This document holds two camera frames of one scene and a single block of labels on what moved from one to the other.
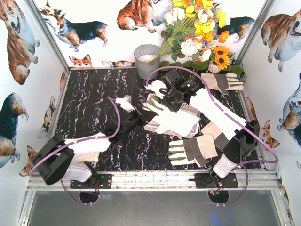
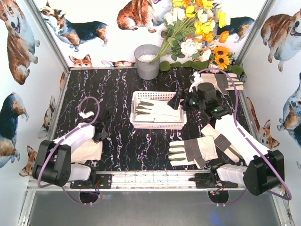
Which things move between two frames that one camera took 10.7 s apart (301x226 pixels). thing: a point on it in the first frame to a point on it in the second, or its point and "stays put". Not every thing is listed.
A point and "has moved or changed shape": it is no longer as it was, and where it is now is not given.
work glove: (222, 82) stays put
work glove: (196, 149) stays put
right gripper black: (171, 98) to (184, 101)
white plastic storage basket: (184, 122) has moved or changed shape
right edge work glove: (220, 139) stays put
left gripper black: (140, 115) to (100, 128)
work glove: (181, 123) has moved or changed shape
